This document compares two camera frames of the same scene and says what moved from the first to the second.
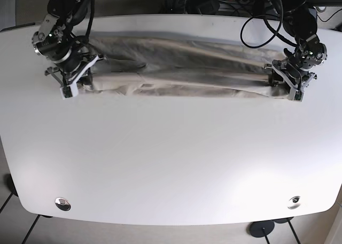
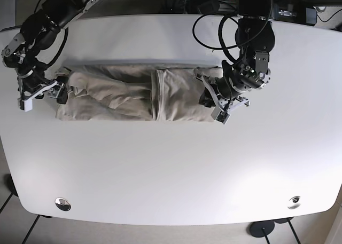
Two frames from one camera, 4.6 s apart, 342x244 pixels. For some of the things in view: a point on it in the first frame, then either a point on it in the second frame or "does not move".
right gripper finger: x=274 y=78 → x=206 y=99
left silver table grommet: x=62 y=203 does not move
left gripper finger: x=86 y=80 → x=62 y=97
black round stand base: x=258 y=229 does not move
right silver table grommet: x=294 y=202 does not move
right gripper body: x=297 y=68 → x=252 y=72
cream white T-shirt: x=150 y=64 → x=166 y=92
